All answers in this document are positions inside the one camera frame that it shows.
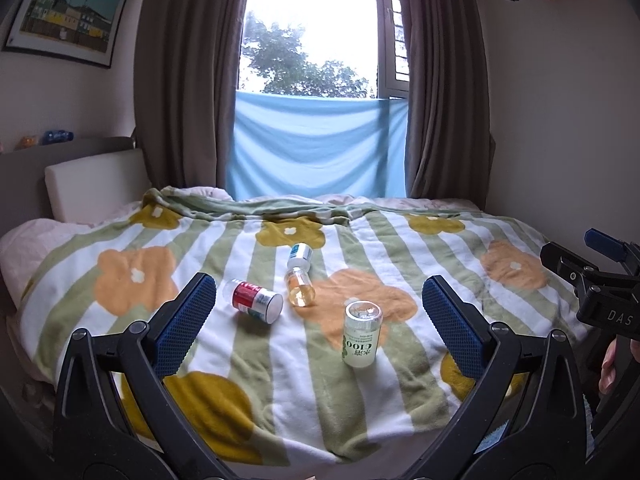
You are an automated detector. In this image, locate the pale pink pillow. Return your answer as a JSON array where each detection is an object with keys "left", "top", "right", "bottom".
[{"left": 0, "top": 219, "right": 101, "bottom": 295}]

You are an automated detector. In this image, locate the clear bottle red label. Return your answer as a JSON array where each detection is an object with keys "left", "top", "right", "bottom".
[{"left": 223, "top": 278, "right": 284, "bottom": 324}]

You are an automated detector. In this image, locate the striped floral blanket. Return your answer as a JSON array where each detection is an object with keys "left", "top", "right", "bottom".
[{"left": 14, "top": 186, "right": 598, "bottom": 467}]

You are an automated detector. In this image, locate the grey window frame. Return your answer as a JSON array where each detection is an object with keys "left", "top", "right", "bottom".
[{"left": 372, "top": 0, "right": 413, "bottom": 101}]

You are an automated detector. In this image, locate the white headboard cushion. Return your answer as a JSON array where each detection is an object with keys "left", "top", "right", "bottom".
[{"left": 44, "top": 149, "right": 153, "bottom": 224}]

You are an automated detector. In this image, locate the framed houses picture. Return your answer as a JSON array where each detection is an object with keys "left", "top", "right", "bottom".
[{"left": 1, "top": 0, "right": 132, "bottom": 70}]

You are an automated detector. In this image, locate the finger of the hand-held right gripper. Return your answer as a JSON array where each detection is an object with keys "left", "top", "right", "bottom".
[
  {"left": 583, "top": 228, "right": 640, "bottom": 277},
  {"left": 539, "top": 241, "right": 603, "bottom": 307}
]

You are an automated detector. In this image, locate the brown curtain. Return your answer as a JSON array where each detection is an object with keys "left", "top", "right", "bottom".
[
  {"left": 400, "top": 0, "right": 496, "bottom": 211},
  {"left": 132, "top": 0, "right": 258, "bottom": 200}
]

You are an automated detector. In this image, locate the clear bottle green label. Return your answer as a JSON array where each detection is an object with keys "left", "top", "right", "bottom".
[{"left": 341, "top": 299, "right": 385, "bottom": 368}]

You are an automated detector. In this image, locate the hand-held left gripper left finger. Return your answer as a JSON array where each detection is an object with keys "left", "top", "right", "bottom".
[{"left": 52, "top": 272, "right": 223, "bottom": 480}]

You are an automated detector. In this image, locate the person's right hand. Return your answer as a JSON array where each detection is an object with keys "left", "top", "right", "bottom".
[{"left": 599, "top": 338, "right": 620, "bottom": 397}]

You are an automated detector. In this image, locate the grey headboard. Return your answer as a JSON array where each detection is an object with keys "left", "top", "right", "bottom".
[{"left": 0, "top": 136, "right": 146, "bottom": 238}]

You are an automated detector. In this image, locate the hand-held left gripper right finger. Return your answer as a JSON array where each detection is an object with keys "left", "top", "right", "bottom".
[{"left": 421, "top": 275, "right": 591, "bottom": 480}]

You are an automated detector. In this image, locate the yellow liquid bottle blue label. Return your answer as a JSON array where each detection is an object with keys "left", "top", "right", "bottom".
[{"left": 283, "top": 242, "right": 317, "bottom": 309}]

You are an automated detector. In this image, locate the light blue cloth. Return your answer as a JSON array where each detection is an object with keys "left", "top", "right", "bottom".
[{"left": 226, "top": 91, "right": 410, "bottom": 200}]

